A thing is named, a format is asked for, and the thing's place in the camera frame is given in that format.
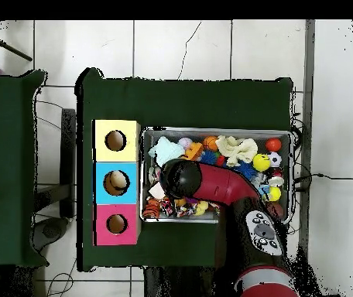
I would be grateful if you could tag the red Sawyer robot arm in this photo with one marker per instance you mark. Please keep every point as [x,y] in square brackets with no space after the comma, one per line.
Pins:
[220,185]

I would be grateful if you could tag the wooden box with three holes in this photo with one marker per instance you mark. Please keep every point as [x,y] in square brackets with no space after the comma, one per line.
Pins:
[127,156]

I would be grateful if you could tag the shallow silver mesh bin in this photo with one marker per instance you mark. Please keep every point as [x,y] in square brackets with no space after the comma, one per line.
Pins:
[272,132]

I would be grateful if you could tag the light blue knitted cloth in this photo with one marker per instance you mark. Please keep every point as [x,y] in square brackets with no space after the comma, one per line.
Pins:
[165,150]

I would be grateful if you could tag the orange plastic compartment tray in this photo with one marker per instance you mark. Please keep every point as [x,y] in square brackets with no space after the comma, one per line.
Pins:
[195,151]

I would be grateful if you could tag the small white baseball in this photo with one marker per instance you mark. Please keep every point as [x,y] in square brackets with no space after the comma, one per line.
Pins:
[185,143]

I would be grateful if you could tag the small orange basketball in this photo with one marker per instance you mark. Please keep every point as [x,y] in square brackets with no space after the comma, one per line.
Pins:
[211,143]

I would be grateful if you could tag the tiger plush toy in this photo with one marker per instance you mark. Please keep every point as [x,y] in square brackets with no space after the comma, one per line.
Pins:
[151,210]

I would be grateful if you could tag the dark green table cloth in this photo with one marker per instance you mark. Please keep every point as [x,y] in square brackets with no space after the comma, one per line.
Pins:
[6,170]
[182,102]

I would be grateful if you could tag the cream waffle cloth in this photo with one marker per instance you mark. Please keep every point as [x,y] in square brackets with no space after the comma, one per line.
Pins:
[238,150]

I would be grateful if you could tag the yellow smiley ball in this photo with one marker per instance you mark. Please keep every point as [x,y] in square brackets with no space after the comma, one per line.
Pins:
[260,163]

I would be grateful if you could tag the small soccer ball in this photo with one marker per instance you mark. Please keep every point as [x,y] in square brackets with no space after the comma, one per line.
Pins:
[275,159]

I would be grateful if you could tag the plain orange ball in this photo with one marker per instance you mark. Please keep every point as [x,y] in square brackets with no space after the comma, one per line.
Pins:
[273,144]

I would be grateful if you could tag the black metal stand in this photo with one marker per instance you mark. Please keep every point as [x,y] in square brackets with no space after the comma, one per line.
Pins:
[68,154]

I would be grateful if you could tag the small brown football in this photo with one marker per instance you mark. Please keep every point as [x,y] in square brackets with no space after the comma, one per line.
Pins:
[276,210]

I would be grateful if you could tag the dark gray round base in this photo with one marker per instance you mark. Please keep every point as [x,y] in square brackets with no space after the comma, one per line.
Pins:
[51,230]

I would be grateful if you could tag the black tripod leg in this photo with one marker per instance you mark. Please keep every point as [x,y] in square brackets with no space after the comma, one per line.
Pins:
[9,47]

